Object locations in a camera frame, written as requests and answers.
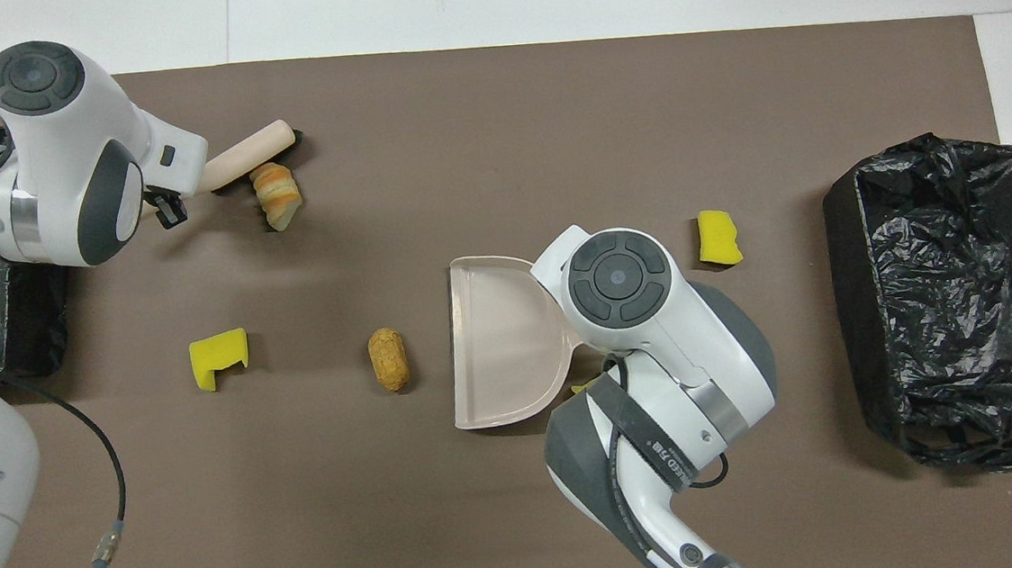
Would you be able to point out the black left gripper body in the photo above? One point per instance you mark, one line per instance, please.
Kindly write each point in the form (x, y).
(170, 209)

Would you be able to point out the orange striped bread piece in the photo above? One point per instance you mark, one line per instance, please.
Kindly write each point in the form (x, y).
(275, 194)

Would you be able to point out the notched yellow sponge piece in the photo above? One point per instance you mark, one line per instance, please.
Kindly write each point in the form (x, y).
(205, 362)

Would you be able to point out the brown oval bread roll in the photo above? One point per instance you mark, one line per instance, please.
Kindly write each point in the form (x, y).
(388, 359)

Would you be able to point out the beige plastic dustpan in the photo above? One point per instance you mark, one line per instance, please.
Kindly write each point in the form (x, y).
(497, 339)

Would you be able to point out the yellow sponge wedge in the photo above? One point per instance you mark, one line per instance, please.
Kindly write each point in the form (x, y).
(582, 388)

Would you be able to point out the rectangular yellow sponge piece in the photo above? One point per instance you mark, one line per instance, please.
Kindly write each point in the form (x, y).
(718, 238)

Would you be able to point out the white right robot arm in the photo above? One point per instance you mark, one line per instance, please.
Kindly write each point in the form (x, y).
(655, 344)

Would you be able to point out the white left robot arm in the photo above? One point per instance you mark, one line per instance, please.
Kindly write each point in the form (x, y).
(53, 148)

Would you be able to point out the brown paper table mat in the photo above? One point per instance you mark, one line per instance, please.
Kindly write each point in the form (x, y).
(308, 516)

